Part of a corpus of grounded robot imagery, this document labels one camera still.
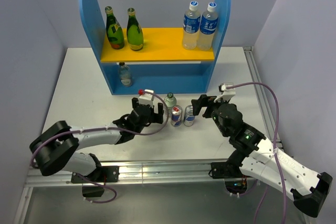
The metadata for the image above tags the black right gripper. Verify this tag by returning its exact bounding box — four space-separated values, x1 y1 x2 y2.
191 94 230 137

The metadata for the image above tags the Red Bull can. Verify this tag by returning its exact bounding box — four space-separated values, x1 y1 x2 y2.
183 105 195 126
171 105 183 126

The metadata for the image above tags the clear glass bottle front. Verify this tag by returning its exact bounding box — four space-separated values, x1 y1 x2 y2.
164 92 177 114

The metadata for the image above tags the clear glass bottle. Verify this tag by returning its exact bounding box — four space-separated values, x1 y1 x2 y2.
118 62 132 87
164 92 177 114

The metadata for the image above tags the green Perrier bottle front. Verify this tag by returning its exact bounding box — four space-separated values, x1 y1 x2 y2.
127 7 144 51

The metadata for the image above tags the green perrier bottle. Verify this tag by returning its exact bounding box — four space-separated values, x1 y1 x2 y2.
127 7 144 51
104 6 124 50

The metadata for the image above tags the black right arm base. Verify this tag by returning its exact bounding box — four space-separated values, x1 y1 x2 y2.
208 161 259 193

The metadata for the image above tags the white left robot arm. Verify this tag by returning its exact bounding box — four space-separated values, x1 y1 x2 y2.
29 95 168 182

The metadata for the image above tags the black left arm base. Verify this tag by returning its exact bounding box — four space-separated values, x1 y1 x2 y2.
70 166 119 200

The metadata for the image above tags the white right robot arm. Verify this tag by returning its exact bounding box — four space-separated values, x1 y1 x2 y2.
191 94 332 218

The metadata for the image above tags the blue and yellow wooden shelf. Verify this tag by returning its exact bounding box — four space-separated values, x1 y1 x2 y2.
78 0 231 95

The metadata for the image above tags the right clear Pocari bottle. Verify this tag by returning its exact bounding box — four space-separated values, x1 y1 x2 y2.
196 2 218 51

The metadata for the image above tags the clear pocari bottle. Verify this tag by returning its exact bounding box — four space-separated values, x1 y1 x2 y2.
182 1 201 50
196 2 218 51

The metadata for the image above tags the left clear Pocari bottle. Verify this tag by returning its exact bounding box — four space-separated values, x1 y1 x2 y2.
182 1 201 50

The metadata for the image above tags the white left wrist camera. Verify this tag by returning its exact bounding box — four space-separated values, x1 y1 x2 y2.
138 89 154 107

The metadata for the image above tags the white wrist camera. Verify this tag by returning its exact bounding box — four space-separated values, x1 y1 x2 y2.
138 89 154 107
214 82 236 102

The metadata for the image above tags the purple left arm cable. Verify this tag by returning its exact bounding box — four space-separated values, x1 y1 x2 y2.
30 91 170 205

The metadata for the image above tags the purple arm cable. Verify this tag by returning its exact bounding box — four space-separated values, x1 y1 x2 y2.
30 91 170 205
228 82 289 224

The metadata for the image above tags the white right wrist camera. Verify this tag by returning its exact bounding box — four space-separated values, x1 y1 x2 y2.
214 82 236 102

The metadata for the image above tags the aluminium front rail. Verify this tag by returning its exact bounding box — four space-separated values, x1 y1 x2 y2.
23 159 260 188

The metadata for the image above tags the aluminium side rail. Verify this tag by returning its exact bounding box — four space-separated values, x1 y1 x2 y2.
243 47 276 140

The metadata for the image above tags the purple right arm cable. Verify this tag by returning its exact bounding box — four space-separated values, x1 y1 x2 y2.
228 82 289 224

